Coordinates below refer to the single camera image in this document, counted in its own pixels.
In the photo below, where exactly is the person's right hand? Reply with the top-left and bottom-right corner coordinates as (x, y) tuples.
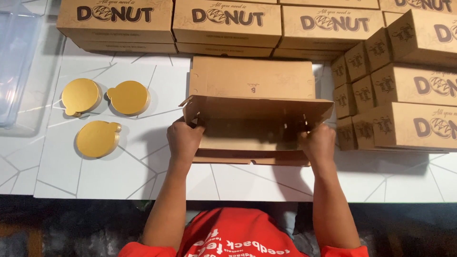
(298, 123), (337, 168)

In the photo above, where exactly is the person's left hand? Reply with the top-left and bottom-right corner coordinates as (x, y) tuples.
(166, 117), (206, 163)

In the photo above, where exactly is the plain brown cardboard box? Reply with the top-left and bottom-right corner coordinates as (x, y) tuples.
(179, 55), (335, 167)

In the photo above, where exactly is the round gold cake board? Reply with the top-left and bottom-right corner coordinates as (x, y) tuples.
(61, 78), (103, 118)
(106, 80), (151, 116)
(75, 120), (122, 158)

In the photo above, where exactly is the pile of printed brown boxes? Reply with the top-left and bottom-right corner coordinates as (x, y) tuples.
(56, 0), (457, 153)

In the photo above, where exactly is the red printed shirt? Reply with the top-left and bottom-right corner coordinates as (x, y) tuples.
(118, 207), (370, 257)

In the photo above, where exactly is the clear plastic container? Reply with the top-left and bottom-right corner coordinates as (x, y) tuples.
(0, 10), (42, 128)

